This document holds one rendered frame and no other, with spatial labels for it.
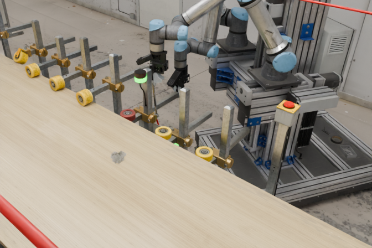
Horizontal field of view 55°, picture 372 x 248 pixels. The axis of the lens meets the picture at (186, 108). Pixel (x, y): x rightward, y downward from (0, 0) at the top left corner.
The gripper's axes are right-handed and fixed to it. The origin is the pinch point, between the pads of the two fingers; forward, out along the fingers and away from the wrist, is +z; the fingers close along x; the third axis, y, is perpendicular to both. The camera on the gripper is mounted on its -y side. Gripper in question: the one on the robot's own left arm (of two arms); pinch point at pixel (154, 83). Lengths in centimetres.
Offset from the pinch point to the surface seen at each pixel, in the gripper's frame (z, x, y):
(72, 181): 11, -71, -6
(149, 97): 3.1, -9.5, 1.2
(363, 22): 16, 221, 131
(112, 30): 100, 316, -203
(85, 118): 10.9, -29.5, -26.0
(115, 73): -2.4, -1.1, -22.3
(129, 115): 10.3, -20.0, -5.7
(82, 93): 3.2, -18.8, -33.1
